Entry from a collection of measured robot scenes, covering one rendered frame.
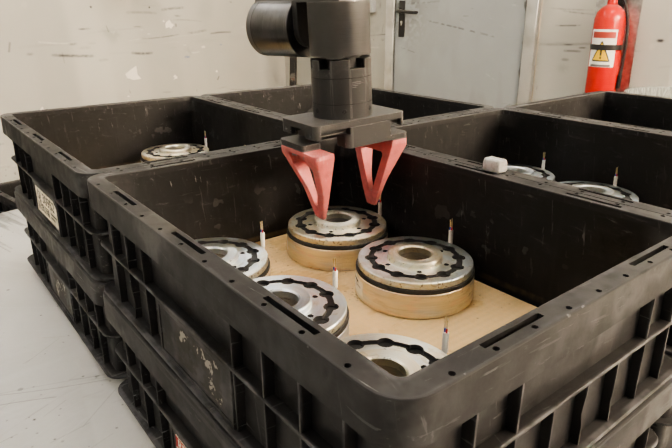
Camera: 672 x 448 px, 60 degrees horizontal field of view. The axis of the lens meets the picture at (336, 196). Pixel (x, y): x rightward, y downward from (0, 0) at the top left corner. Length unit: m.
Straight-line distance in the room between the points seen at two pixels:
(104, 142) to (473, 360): 0.79
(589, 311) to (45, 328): 0.64
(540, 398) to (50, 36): 3.70
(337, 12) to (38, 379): 0.48
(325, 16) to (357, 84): 0.07
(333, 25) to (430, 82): 3.51
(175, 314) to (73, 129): 0.57
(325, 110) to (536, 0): 3.17
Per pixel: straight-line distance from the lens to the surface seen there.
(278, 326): 0.28
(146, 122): 0.98
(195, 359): 0.41
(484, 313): 0.50
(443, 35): 3.96
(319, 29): 0.53
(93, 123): 0.96
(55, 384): 0.69
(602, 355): 0.39
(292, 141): 0.55
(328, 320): 0.42
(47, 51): 3.87
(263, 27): 0.58
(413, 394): 0.24
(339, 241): 0.55
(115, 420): 0.62
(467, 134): 0.83
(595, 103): 1.12
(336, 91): 0.53
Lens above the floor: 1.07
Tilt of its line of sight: 18 degrees down
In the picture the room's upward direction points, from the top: straight up
